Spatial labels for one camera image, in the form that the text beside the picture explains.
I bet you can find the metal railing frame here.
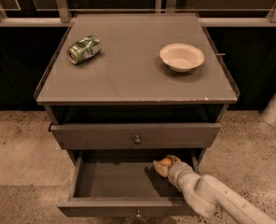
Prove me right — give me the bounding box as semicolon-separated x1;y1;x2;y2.
0;0;276;27

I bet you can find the grey top drawer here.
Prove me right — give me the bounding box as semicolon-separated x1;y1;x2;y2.
50;123;220;150

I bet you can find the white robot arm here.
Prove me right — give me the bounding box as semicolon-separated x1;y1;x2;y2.
153;92;276;224

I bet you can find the orange fruit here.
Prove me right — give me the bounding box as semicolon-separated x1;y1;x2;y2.
159;158;172;166

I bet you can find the crushed green soda can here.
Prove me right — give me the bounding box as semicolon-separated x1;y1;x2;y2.
67;35;102;64

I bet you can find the white bowl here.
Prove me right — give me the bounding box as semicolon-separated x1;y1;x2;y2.
159;43;204;73

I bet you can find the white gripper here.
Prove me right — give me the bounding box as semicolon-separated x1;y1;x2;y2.
153;155;195;188

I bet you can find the grey drawer cabinet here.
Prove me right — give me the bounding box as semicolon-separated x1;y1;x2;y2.
34;12;241;224

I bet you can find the grey open middle drawer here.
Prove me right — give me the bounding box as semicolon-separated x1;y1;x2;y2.
58;148;195;217

